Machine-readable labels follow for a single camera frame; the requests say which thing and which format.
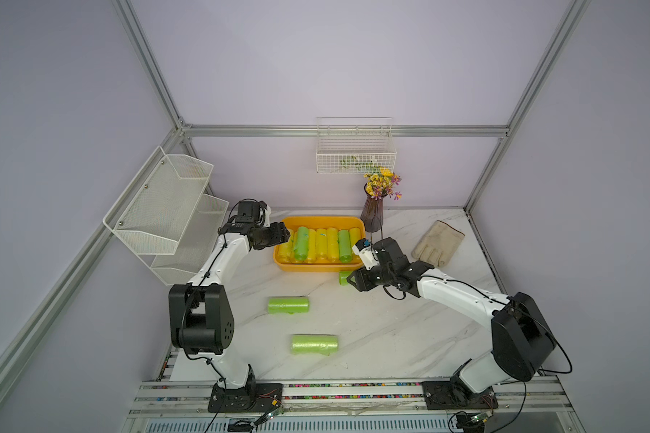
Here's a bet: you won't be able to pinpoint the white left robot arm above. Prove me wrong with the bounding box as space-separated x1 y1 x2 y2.
168 222 291 390

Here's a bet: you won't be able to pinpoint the orange plastic storage box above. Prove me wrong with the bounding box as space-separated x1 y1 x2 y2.
274 216 365 272

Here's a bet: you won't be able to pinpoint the yellow trash bag roll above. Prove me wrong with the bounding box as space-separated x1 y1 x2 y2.
316 228 328 260
277 242 294 263
326 227 339 263
305 228 318 263
348 227 362 246

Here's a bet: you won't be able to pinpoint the aluminium corner frame post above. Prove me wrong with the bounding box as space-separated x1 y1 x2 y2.
463 0 590 215

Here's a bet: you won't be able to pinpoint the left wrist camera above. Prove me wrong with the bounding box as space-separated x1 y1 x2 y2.
230 198 271 227

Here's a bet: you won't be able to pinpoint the purple glass vase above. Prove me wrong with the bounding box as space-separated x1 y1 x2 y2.
359 188 385 234

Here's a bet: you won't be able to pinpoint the white mesh lower shelf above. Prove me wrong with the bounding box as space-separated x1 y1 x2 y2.
151 194 229 286

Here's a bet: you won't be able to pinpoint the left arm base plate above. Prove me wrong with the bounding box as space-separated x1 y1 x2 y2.
208 382 283 413

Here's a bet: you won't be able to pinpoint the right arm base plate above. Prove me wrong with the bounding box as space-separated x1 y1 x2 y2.
421 380 498 411

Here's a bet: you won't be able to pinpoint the white wire wall basket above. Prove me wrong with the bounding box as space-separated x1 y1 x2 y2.
316 117 397 174

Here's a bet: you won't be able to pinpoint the cream work glove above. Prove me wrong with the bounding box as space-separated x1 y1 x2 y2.
412 220 465 268

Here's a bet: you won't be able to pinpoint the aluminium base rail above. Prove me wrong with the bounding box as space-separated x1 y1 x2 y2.
127 376 574 419

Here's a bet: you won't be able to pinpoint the yellow purple artificial flowers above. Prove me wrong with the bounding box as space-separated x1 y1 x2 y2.
364 167 403 200

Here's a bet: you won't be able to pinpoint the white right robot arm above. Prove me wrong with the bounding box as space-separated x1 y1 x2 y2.
348 237 560 398

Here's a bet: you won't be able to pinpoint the light green trash bag roll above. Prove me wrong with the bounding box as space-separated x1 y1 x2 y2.
291 334 339 355

